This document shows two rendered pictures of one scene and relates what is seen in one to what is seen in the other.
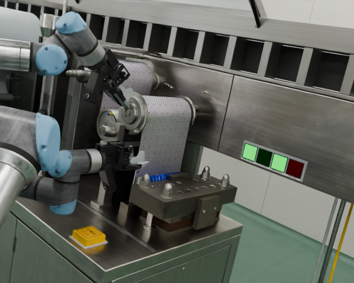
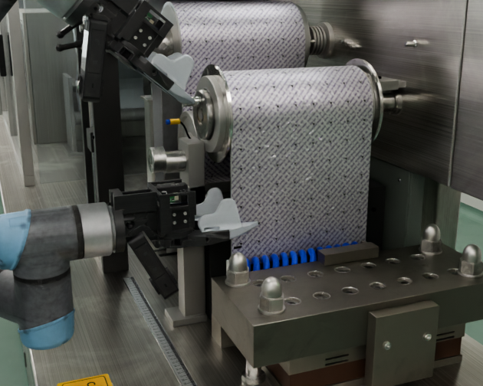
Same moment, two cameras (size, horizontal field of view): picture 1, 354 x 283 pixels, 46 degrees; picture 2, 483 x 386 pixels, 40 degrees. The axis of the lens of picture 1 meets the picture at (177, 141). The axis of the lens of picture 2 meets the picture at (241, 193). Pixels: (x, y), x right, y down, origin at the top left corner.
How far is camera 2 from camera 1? 0.65 m
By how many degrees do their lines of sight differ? 27
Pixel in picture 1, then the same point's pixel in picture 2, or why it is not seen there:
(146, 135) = (244, 161)
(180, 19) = not seen: outside the picture
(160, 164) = (301, 227)
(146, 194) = (228, 302)
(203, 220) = (391, 368)
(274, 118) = not seen: outside the picture
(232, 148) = (480, 177)
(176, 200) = (290, 320)
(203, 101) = (412, 67)
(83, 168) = (63, 249)
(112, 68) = (126, 14)
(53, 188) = (14, 293)
